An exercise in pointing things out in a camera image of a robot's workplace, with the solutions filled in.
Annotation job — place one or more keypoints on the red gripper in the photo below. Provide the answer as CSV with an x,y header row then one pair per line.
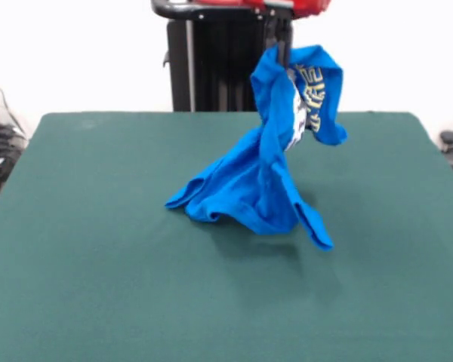
x,y
298,5

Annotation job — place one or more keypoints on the blue printed t-shirt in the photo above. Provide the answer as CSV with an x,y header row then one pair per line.
x,y
249,181

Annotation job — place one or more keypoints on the dark green table cloth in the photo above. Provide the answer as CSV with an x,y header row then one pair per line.
x,y
98,264

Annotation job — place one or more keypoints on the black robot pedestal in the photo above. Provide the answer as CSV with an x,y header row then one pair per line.
x,y
219,68

